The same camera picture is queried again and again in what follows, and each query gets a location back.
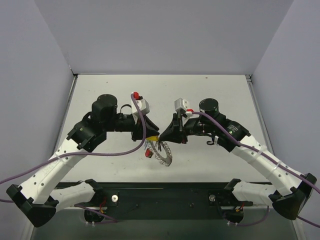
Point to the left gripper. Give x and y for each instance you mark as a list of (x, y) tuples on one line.
[(136, 128)]

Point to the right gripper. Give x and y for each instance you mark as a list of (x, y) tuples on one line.
[(181, 130)]

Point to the yellow tag key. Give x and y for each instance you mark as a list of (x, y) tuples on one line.
[(153, 138)]

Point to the metal disc keyring holder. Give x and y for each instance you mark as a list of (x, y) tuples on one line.
[(161, 152)]

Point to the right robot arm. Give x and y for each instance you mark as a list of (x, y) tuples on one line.
[(288, 189)]

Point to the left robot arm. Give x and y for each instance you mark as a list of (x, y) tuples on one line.
[(37, 197)]

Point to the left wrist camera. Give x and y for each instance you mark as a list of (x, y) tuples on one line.
[(143, 106)]

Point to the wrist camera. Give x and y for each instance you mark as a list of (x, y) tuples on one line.
[(143, 106), (181, 105)]

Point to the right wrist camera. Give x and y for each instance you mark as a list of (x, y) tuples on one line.
[(181, 105)]

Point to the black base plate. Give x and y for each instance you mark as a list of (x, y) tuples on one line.
[(164, 200)]

